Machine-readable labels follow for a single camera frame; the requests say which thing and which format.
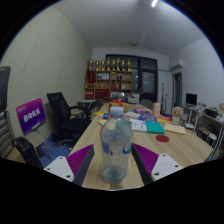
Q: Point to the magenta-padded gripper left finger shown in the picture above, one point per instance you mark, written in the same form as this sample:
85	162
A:
60	166

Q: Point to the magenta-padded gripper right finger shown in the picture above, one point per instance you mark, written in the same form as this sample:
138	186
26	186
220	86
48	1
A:
165	165

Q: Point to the clear plastic water bottle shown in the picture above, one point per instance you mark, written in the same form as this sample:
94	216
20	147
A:
116	146

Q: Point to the flat round red coaster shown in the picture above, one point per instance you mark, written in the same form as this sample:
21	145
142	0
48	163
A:
162	138

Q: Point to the black bag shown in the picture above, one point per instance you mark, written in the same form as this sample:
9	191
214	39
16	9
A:
26	150

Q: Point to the pale yellow envelope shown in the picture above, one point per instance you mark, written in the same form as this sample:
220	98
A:
174	128
102	122

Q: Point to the teal book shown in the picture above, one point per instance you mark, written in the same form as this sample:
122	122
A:
155	127

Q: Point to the orange red book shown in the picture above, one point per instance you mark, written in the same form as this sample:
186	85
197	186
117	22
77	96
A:
164	118

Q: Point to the black office chair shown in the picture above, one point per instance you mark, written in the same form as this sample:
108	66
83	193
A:
66	120

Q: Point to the blue patterned book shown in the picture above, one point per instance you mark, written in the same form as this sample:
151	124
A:
147	117

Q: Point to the pink flowers in white pot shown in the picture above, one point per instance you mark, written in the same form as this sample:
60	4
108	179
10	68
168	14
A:
176	113

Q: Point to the white round stool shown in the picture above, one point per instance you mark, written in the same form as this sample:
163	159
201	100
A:
212	137

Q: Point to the small upright orange box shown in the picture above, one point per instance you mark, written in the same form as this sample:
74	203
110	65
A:
156	108

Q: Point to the pink purple packet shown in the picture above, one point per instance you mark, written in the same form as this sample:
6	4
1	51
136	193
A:
142	111

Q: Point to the purple sign board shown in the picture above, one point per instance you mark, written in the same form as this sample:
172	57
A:
31	115

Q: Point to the white printed leaflet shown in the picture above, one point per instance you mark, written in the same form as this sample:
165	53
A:
132	115

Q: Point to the cluttered wooden side desk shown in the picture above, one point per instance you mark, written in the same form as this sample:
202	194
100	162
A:
206	116

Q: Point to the silver ribbed suitcase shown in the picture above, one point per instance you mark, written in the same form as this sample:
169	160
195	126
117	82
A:
5	133

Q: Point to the grey padded chair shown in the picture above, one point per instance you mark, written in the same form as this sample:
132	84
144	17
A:
146	102

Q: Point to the yellow folder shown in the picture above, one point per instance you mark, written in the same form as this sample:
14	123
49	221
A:
99	113

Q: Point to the blue red book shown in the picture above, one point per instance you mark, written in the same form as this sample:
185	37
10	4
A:
106	115

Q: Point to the small round white table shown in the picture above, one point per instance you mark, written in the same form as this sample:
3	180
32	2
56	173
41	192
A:
86	101

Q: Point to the black computer monitor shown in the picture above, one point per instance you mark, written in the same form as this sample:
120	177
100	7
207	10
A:
191	99

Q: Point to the yellow gift box red ribbon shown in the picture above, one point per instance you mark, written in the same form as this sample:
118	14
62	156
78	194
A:
119	105

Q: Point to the black framed glass door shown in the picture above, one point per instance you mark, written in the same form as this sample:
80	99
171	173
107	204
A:
148	80

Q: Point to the wooden shelf unit with trophies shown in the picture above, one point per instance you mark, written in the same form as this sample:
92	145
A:
108	83

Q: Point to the black suitcase with tan trim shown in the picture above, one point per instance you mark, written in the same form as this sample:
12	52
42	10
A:
4	86

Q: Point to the ceiling light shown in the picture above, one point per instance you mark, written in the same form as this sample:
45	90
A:
154	2

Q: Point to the white wall air conditioner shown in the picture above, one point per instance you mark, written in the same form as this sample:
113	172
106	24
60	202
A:
176	64

